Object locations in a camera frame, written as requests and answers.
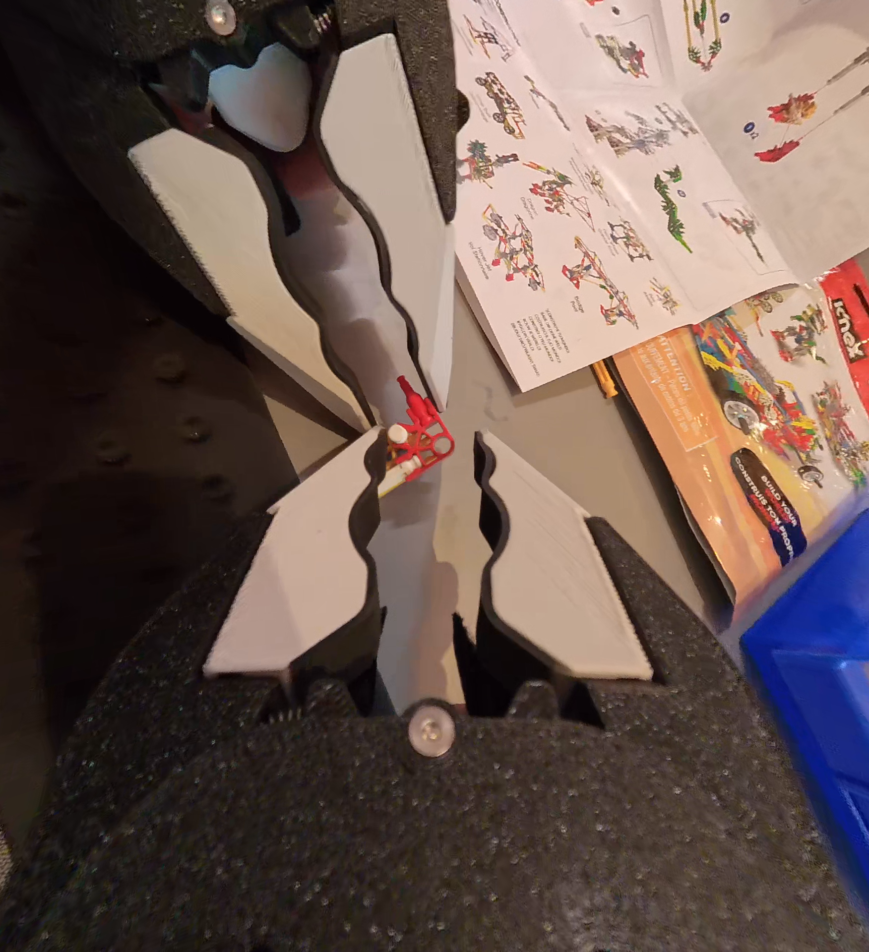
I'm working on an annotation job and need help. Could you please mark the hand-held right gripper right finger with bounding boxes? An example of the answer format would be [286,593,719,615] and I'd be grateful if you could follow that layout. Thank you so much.
[474,430,655,681]

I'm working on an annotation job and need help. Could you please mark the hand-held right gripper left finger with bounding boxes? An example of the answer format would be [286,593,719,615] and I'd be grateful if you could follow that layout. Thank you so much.
[204,427,388,681]

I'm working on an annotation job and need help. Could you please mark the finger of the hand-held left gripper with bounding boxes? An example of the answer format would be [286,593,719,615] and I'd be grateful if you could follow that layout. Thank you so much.
[128,128,379,432]
[314,33,456,412]

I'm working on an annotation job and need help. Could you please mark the red plastic connector piece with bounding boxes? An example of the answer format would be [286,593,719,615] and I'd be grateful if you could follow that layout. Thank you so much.
[390,413,455,477]

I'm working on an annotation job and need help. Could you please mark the short red plastic rod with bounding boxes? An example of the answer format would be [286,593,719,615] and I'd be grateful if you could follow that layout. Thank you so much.
[396,375,435,421]

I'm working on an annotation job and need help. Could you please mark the orange and red toy bag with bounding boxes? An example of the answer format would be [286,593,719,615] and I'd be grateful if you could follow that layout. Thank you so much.
[609,256,869,607]

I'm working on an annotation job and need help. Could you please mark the white printed instruction sheet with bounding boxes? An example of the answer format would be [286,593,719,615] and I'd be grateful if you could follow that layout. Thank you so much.
[449,0,869,394]

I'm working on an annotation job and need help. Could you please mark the blue plastic bin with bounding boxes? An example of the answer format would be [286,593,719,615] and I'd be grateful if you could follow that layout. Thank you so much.
[740,483,869,952]

